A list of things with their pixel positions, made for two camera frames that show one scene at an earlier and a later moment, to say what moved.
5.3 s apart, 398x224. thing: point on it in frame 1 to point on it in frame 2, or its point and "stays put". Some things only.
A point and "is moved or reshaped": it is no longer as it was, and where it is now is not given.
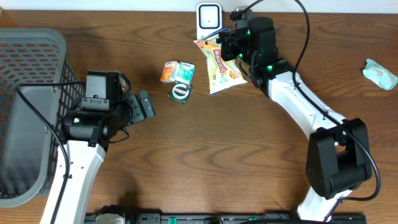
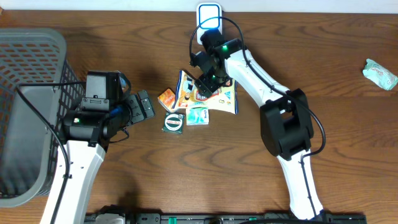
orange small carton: [170, 71] to [166, 99]
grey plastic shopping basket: [38, 88] stays put
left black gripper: [137, 102] stays put
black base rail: [234, 218] stays put
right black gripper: [225, 38] to [205, 87]
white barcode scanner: [209, 19] stays put
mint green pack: [379, 74] stays put
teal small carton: [185, 73] to [197, 116]
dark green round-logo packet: [180, 93] to [173, 122]
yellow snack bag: [222, 74] is moved or reshaped
